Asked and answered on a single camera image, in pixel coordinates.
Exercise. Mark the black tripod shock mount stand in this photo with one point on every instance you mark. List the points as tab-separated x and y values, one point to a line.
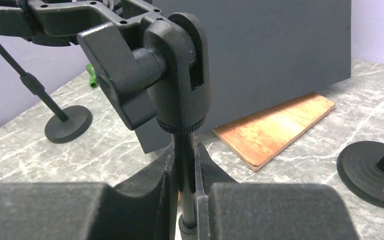
149	67

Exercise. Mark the black stand with black microphone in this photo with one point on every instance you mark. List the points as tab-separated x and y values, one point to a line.
66	124

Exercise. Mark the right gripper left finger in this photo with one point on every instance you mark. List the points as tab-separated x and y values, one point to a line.
142	207

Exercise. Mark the blue network switch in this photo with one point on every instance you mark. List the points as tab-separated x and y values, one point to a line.
263	53

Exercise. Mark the black round base mic stand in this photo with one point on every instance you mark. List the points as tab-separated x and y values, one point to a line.
360	166

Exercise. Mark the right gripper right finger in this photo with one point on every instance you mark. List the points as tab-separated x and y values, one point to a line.
228	210

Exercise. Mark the wooden board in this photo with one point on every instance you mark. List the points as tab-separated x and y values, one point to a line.
258	138

